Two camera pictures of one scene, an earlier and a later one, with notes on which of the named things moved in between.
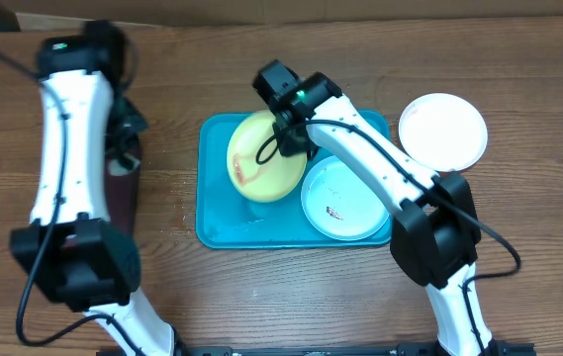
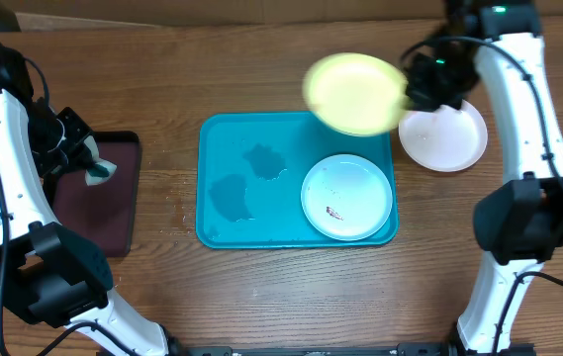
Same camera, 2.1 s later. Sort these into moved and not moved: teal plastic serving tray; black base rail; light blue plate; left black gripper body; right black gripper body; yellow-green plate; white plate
Moved: right black gripper body; yellow-green plate; left black gripper body
Not moved: black base rail; light blue plate; teal plastic serving tray; white plate
